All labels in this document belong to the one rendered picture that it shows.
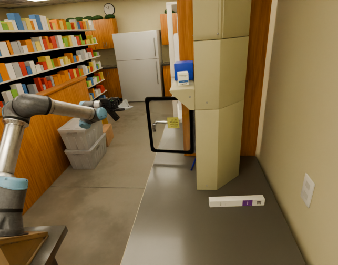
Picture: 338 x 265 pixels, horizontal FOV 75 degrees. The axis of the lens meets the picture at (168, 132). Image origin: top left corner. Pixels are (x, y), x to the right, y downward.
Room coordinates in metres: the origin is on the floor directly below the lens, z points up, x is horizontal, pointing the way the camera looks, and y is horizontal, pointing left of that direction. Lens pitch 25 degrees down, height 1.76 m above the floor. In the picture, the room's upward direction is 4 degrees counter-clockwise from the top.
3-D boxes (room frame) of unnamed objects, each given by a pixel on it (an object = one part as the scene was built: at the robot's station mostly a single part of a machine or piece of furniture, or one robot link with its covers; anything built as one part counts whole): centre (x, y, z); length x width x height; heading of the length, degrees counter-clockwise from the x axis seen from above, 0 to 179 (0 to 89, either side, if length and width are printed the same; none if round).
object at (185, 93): (1.15, -0.10, 1.46); 0.32 x 0.11 x 0.10; 172
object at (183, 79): (1.10, -0.09, 1.54); 0.05 x 0.05 x 0.06; 0
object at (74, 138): (3.03, 1.26, 0.49); 0.60 x 0.42 x 0.33; 172
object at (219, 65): (1.12, -0.28, 1.33); 0.32 x 0.25 x 0.77; 172
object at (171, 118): (1.33, -0.01, 1.19); 0.30 x 0.01 x 0.40; 76
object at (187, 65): (1.24, -0.11, 1.56); 0.10 x 0.10 x 0.09; 82
